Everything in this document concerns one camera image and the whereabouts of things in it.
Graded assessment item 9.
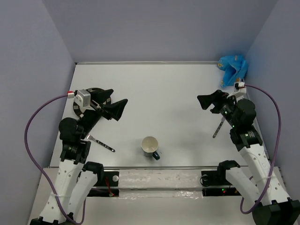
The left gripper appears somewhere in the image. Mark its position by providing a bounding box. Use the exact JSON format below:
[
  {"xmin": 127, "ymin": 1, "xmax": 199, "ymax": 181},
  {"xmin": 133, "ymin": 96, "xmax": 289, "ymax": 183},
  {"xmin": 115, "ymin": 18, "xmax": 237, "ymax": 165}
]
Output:
[{"xmin": 80, "ymin": 88, "xmax": 128, "ymax": 138}]

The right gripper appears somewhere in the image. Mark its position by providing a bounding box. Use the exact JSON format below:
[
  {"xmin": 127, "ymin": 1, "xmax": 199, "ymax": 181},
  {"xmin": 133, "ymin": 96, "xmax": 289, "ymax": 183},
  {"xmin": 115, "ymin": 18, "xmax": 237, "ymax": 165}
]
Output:
[{"xmin": 196, "ymin": 89, "xmax": 239, "ymax": 128}]

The metal knife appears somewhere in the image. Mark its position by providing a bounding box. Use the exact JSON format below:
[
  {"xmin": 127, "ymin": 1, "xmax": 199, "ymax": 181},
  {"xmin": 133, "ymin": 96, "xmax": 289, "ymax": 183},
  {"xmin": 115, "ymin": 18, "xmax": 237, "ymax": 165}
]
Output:
[{"xmin": 213, "ymin": 117, "xmax": 225, "ymax": 138}]

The black rimmed dinner plate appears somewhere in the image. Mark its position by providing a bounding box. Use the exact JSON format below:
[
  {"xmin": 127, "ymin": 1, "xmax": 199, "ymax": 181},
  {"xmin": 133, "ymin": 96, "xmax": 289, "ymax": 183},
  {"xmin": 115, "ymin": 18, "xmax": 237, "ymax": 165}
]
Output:
[{"xmin": 73, "ymin": 88, "xmax": 112, "ymax": 117}]

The blue space print placemat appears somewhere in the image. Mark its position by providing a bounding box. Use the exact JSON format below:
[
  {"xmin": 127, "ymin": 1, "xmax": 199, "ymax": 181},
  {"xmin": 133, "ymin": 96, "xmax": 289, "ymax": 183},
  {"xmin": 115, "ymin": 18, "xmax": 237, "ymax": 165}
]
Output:
[{"xmin": 217, "ymin": 55, "xmax": 248, "ymax": 88}]

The metal fork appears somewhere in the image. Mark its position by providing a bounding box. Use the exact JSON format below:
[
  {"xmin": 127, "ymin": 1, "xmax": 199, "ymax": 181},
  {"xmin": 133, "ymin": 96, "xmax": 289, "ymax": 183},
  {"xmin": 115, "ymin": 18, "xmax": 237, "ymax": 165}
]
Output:
[{"xmin": 86, "ymin": 134, "xmax": 115, "ymax": 152}]

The teal mug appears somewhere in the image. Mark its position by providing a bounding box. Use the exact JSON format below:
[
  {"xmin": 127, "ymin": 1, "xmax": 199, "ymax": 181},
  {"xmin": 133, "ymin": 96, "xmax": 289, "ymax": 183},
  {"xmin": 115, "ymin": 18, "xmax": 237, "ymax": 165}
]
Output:
[{"xmin": 141, "ymin": 136, "xmax": 160, "ymax": 160}]

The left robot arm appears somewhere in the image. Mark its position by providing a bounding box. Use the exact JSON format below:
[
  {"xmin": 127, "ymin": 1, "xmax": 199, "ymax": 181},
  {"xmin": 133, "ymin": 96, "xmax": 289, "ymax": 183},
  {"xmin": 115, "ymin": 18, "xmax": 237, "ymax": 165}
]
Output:
[{"xmin": 24, "ymin": 89, "xmax": 128, "ymax": 225}]

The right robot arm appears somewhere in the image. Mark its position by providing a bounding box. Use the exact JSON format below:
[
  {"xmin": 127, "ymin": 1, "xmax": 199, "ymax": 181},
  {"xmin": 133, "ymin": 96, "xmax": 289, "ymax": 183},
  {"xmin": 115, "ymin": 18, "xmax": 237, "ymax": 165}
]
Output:
[{"xmin": 197, "ymin": 90, "xmax": 300, "ymax": 225}]

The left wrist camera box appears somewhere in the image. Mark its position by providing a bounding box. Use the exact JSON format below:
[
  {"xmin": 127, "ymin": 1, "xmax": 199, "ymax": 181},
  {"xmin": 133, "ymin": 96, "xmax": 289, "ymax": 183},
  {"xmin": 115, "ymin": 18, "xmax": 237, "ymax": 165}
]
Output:
[{"xmin": 74, "ymin": 89, "xmax": 91, "ymax": 110}]

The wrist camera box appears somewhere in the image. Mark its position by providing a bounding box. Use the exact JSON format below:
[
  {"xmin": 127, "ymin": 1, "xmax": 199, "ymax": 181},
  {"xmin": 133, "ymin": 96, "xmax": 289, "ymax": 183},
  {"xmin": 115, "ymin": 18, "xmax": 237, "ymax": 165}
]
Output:
[
  {"xmin": 74, "ymin": 89, "xmax": 91, "ymax": 110},
  {"xmin": 227, "ymin": 81, "xmax": 247, "ymax": 98}
]

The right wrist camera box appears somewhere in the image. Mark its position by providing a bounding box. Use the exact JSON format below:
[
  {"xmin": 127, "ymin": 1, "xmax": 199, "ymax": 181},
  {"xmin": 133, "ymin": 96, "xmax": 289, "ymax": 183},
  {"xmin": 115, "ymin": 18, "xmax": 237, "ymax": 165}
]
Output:
[{"xmin": 227, "ymin": 81, "xmax": 247, "ymax": 98}]

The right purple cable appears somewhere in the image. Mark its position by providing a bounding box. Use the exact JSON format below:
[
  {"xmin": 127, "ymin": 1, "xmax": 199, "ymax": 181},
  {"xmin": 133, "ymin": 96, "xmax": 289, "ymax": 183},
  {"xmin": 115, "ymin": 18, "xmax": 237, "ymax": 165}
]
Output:
[{"xmin": 240, "ymin": 84, "xmax": 282, "ymax": 215}]

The purple cable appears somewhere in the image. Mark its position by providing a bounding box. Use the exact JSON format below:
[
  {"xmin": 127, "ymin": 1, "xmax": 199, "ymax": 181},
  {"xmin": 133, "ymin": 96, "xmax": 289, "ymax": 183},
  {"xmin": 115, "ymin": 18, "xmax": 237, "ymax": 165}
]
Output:
[
  {"xmin": 240, "ymin": 84, "xmax": 282, "ymax": 215},
  {"xmin": 24, "ymin": 93, "xmax": 86, "ymax": 225}
]

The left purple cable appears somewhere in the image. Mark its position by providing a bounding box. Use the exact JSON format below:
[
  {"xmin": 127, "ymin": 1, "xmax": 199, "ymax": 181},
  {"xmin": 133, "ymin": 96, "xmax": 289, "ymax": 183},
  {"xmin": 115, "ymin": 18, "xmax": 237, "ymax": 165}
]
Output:
[{"xmin": 24, "ymin": 93, "xmax": 86, "ymax": 225}]

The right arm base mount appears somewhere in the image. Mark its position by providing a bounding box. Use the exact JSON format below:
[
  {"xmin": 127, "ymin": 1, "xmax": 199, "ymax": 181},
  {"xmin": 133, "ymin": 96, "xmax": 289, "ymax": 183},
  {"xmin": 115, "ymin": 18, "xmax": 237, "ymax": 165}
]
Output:
[{"xmin": 199, "ymin": 170, "xmax": 240, "ymax": 197}]

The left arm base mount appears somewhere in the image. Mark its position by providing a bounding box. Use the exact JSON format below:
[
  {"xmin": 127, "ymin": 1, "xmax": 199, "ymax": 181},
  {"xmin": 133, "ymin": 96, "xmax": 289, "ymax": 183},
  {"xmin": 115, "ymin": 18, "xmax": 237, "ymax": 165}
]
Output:
[{"xmin": 87, "ymin": 171, "xmax": 120, "ymax": 197}]

